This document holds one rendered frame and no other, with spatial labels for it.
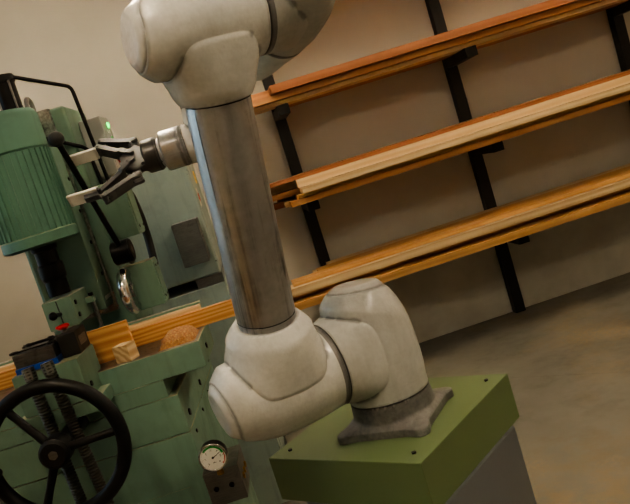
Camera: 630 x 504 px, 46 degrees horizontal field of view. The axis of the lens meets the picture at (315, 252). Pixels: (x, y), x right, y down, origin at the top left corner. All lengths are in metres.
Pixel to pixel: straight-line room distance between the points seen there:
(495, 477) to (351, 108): 3.04
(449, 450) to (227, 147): 0.63
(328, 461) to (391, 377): 0.19
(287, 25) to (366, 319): 0.51
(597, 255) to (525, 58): 1.22
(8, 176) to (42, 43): 2.59
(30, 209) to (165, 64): 0.79
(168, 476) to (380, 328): 0.67
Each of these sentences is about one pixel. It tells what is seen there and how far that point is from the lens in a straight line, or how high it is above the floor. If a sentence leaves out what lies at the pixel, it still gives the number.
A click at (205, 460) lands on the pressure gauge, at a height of 0.66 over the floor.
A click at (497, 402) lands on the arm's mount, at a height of 0.66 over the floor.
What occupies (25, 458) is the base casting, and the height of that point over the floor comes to 0.77.
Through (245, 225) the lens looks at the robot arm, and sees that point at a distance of 1.13.
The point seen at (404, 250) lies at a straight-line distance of 3.80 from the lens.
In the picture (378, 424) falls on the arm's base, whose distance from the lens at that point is 1.36.
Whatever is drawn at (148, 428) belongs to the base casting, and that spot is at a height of 0.75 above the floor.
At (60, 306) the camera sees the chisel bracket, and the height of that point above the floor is 1.05.
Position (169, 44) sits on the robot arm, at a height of 1.40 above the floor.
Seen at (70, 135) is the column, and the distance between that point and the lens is 2.01.
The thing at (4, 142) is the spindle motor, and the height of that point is 1.44.
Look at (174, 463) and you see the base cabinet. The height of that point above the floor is 0.65.
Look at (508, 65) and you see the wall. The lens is 4.46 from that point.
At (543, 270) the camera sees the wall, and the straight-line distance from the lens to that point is 4.53.
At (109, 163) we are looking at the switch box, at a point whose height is 1.35.
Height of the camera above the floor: 1.20
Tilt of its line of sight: 7 degrees down
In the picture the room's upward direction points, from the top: 17 degrees counter-clockwise
